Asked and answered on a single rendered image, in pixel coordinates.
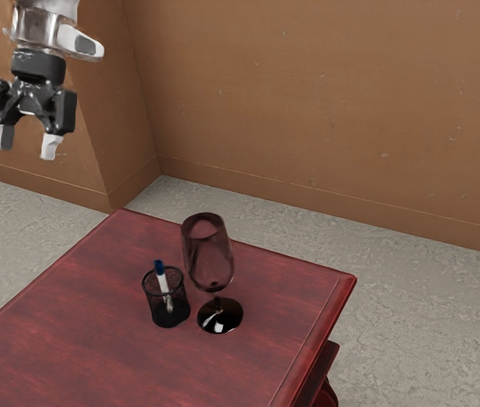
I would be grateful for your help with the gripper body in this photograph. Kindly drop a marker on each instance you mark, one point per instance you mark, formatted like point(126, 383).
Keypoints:
point(36, 68)

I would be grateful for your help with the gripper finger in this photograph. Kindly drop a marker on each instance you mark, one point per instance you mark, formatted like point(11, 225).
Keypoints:
point(4, 106)
point(57, 114)

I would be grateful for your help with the white pen with blue cap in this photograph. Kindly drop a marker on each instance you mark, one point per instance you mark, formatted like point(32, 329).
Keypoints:
point(162, 282)

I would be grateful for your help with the dark wine glass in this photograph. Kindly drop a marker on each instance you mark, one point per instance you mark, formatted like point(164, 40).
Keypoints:
point(210, 263)

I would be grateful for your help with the black mesh pen holder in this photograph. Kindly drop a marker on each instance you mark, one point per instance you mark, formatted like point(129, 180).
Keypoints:
point(166, 303)

